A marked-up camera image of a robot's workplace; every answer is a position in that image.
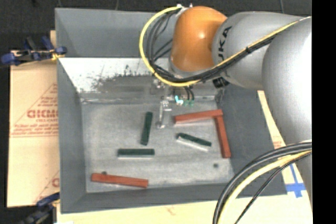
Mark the brown cardboard board red print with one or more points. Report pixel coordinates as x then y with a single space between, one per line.
31 154

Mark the red-brown flat block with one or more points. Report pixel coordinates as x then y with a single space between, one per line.
198 116
223 137
119 180

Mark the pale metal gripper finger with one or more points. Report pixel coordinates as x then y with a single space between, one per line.
168 114
161 118

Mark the black cylinder on white bracket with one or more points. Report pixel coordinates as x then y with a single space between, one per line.
220 83

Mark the dark green flat block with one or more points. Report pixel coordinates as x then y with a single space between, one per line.
136 152
194 139
146 128

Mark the grey metal bin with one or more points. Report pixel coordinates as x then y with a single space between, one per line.
105 123

